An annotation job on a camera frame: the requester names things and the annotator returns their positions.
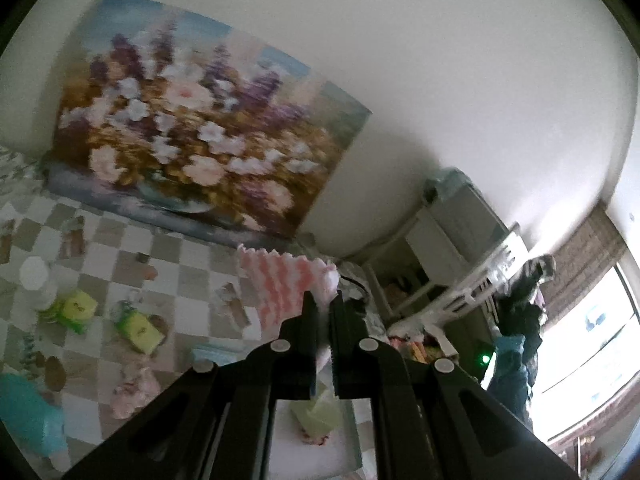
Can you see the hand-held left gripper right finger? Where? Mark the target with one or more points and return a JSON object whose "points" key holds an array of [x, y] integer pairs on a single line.
{"points": [[345, 340]]}

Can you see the white pill bottle green label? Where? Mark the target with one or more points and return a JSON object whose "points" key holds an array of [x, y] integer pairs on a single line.
{"points": [[37, 280]]}

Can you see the checkered printed tablecloth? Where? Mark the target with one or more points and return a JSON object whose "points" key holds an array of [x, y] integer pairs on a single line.
{"points": [[100, 255]]}

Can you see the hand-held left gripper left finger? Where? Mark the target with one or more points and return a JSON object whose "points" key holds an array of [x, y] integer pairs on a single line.
{"points": [[307, 340]]}

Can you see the light green cloth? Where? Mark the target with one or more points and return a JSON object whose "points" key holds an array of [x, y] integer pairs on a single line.
{"points": [[315, 417]]}

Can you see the brown curtain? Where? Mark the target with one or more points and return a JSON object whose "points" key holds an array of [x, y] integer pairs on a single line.
{"points": [[590, 245]]}

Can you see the person's right forearm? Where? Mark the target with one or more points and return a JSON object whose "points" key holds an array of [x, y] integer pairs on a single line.
{"points": [[507, 392]]}

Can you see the window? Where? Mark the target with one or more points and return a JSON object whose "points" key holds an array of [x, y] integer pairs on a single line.
{"points": [[590, 340]]}

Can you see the pale pink cloth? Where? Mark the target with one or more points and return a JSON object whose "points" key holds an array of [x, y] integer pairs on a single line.
{"points": [[132, 390]]}

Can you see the pink and white fluffy cloth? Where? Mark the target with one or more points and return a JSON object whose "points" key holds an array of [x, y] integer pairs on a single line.
{"points": [[280, 285]]}

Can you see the floral still life painting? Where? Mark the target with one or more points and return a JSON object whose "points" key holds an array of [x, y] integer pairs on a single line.
{"points": [[190, 125]]}

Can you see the colourful patterned bundle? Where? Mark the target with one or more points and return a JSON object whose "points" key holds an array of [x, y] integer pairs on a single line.
{"points": [[420, 347]]}

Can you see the white chair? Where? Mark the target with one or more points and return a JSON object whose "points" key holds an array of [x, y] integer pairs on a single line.
{"points": [[470, 290]]}

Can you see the leopard print scarf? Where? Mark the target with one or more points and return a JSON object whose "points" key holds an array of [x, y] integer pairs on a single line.
{"points": [[542, 265]]}

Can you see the pale green cloth on chair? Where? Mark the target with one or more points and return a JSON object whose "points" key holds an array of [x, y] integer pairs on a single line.
{"points": [[450, 180]]}

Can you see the teal plastic object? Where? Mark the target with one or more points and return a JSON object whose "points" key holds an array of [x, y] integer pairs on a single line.
{"points": [[25, 410]]}

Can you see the green tissue packet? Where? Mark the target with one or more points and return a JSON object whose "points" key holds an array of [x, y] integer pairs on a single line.
{"points": [[140, 330], [75, 307]]}

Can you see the white box with teal rim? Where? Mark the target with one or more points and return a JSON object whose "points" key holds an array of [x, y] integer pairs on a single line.
{"points": [[320, 462]]}

